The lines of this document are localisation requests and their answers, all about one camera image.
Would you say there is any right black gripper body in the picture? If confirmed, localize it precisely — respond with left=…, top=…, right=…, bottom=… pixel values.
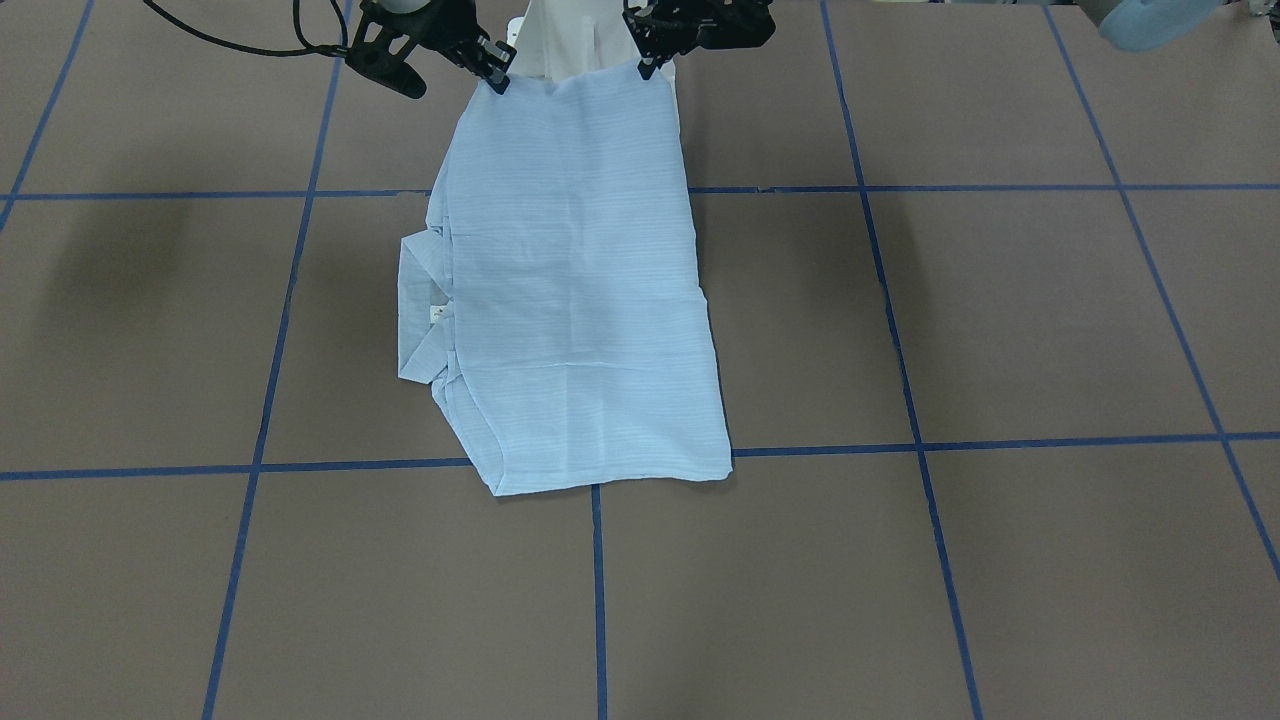
left=404, top=1, right=488, bottom=61

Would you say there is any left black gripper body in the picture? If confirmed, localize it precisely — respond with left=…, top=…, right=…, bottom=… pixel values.
left=681, top=1, right=776, bottom=51

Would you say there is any light blue button shirt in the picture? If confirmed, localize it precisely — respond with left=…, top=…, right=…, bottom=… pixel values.
left=397, top=63, right=732, bottom=497

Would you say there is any white camera mast pedestal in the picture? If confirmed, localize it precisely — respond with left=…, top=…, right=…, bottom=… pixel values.
left=508, top=1, right=646, bottom=85

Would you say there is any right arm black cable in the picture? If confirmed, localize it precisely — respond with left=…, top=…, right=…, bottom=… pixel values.
left=145, top=0, right=351, bottom=59

